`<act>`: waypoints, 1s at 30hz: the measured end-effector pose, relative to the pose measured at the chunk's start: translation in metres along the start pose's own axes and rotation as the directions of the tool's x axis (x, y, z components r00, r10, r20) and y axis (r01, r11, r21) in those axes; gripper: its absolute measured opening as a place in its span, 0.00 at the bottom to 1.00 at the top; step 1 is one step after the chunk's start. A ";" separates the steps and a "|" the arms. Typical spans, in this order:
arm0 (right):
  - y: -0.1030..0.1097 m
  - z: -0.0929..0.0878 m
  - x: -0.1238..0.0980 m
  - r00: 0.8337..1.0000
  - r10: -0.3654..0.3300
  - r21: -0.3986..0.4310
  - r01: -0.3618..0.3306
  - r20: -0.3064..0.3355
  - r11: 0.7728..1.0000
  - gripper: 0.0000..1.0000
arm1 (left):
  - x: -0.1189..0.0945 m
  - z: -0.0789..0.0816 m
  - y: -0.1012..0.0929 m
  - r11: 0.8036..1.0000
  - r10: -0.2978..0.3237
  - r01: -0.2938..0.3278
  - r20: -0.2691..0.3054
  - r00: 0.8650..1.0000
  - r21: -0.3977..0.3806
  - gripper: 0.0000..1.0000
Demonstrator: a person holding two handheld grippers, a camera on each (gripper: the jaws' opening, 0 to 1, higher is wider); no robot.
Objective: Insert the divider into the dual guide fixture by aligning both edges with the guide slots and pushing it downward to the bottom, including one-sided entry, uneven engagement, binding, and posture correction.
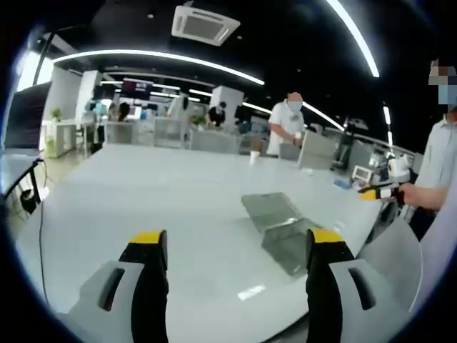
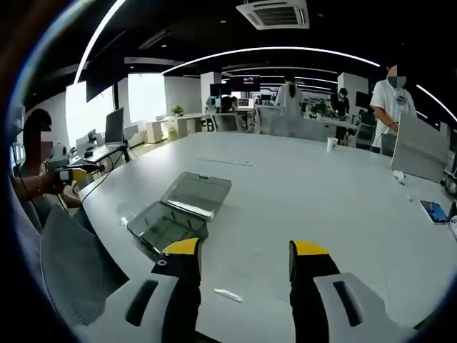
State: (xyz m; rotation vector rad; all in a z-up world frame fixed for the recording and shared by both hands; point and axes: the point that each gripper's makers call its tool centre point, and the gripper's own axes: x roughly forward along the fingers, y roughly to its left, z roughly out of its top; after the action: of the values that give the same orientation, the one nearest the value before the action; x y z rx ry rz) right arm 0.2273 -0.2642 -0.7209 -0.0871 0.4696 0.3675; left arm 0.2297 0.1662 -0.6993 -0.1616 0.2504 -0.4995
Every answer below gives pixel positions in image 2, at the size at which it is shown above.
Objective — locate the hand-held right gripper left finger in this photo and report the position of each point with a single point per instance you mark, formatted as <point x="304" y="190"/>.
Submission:
<point x="143" y="307"/>

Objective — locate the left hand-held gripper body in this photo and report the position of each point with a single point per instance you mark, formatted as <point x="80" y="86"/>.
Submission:
<point x="61" y="168"/>

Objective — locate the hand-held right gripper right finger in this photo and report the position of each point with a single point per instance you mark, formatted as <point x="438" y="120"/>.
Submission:
<point x="342" y="307"/>

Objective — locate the clear plastic guide fixture box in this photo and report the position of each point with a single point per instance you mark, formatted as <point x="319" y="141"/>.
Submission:
<point x="194" y="194"/>

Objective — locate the person's left hand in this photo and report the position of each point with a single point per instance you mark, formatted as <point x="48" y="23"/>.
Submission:
<point x="51" y="184"/>

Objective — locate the black computer mouse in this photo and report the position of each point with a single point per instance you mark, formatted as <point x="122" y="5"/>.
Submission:
<point x="88" y="153"/>

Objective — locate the office desk with black legs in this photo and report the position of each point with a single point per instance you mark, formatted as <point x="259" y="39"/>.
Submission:
<point x="96" y="154"/>

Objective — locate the grey desk monitor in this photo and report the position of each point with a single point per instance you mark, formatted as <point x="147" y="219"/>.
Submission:
<point x="115" y="125"/>

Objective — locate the person's head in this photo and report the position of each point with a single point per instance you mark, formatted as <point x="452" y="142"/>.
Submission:
<point x="35" y="118"/>

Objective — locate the person's grey clothed torso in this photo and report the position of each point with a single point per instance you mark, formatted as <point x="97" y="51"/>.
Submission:
<point x="26" y="228"/>

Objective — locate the white low cabinet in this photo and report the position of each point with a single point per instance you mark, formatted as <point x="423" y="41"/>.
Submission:
<point x="155" y="131"/>

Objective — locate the grey mesh office chair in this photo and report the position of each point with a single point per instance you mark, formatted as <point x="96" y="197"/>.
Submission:
<point x="78" y="257"/>

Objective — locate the green waste bin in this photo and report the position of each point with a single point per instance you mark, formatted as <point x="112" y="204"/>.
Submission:
<point x="172" y="135"/>

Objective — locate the potted green plant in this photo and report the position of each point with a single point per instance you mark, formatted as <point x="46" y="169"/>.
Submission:
<point x="177" y="110"/>

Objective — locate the long curved ceiling light strip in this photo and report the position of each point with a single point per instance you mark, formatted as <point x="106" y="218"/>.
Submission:
<point x="93" y="39"/>
<point x="271" y="50"/>

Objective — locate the tablet with blue screen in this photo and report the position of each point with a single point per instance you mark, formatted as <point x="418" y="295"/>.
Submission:
<point x="433" y="211"/>

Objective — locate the white game controller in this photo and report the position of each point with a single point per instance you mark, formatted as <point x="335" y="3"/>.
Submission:
<point x="453" y="227"/>

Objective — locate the small white object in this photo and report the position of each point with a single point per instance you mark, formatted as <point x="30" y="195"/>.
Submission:
<point x="399" y="177"/>

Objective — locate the white paper cup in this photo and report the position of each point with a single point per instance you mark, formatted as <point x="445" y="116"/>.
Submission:
<point x="332" y="144"/>

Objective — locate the open laptop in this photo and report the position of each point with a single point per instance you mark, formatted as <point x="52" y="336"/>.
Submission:
<point x="245" y="103"/>

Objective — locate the large grey panel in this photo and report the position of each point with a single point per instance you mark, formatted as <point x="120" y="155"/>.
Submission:
<point x="419" y="148"/>

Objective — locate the ceiling air conditioner vent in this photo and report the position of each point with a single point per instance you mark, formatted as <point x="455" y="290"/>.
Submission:
<point x="273" y="14"/>

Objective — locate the dark wall screen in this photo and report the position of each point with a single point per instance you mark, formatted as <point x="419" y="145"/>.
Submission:
<point x="246" y="83"/>

